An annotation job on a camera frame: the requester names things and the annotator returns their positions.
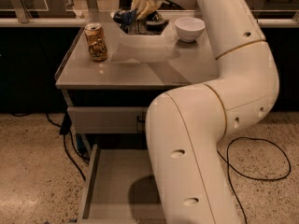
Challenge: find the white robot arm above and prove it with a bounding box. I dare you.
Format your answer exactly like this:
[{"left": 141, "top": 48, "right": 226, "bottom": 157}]
[{"left": 146, "top": 0, "right": 279, "bottom": 224}]

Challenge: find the blue chip bag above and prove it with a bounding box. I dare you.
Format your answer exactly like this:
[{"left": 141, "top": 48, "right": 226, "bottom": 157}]
[{"left": 111, "top": 7, "right": 166, "bottom": 33}]

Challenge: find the metal post left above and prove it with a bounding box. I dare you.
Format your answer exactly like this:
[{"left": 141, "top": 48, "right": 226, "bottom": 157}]
[{"left": 10, "top": 0, "right": 30, "bottom": 23}]

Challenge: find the white horizontal rail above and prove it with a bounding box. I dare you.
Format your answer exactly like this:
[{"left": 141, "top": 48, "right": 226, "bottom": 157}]
[{"left": 0, "top": 18, "right": 299, "bottom": 28}]

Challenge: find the brown soda can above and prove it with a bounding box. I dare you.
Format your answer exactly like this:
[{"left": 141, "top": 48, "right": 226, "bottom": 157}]
[{"left": 84, "top": 22, "right": 107, "bottom": 62}]

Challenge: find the black cable left floor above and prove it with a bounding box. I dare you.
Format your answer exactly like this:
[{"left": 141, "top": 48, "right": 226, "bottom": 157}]
[{"left": 45, "top": 112, "right": 92, "bottom": 183}]

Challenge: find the closed top drawer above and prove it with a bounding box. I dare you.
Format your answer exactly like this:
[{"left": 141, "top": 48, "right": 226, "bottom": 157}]
[{"left": 67, "top": 106, "right": 147, "bottom": 134}]

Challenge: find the white bowl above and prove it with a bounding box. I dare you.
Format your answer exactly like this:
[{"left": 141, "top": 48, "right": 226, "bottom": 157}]
[{"left": 175, "top": 17, "right": 206, "bottom": 42}]

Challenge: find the black power adapter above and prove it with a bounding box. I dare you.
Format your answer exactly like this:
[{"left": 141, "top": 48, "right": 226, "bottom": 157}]
[{"left": 60, "top": 113, "right": 72, "bottom": 135}]

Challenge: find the grey drawer cabinet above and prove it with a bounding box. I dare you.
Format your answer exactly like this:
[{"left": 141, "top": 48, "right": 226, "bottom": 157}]
[{"left": 54, "top": 10, "right": 221, "bottom": 224}]

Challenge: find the black looped floor cable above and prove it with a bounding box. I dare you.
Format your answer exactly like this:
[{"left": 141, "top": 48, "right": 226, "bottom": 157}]
[{"left": 216, "top": 136, "right": 292, "bottom": 224}]

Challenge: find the black drawer handle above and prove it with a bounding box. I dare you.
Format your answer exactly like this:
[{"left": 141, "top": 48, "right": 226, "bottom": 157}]
[{"left": 136, "top": 116, "right": 146, "bottom": 124}]

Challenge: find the open middle drawer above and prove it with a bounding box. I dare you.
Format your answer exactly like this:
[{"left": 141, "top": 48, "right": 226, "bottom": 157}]
[{"left": 77, "top": 146, "right": 165, "bottom": 224}]

